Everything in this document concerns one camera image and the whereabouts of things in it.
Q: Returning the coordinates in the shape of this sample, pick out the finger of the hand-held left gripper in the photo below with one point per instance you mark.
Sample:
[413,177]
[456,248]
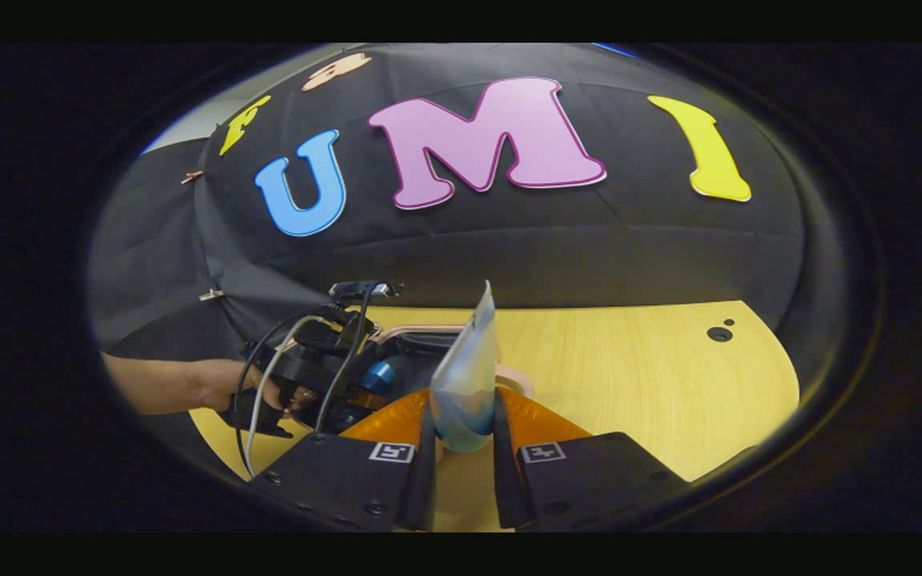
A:
[369,400]

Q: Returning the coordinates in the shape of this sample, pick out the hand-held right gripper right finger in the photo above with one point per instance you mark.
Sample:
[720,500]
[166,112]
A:
[509,488]

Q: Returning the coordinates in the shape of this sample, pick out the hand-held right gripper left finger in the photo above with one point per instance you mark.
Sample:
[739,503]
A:
[421,488]

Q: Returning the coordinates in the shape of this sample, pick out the blue green bottle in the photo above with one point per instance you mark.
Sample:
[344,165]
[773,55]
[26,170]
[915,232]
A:
[379,377]

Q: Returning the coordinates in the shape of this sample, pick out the pink suitcase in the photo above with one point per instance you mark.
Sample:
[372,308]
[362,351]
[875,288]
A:
[421,344]

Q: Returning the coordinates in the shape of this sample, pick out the white blue tube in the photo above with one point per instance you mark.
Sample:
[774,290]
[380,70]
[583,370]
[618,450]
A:
[465,384]

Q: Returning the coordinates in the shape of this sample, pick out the silver clip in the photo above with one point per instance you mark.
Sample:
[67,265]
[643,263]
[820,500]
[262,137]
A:
[211,295]

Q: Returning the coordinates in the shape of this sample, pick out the black backdrop cloth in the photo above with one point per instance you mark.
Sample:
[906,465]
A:
[509,256]

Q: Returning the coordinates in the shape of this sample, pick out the copper clip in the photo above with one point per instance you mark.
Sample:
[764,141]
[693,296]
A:
[191,177]

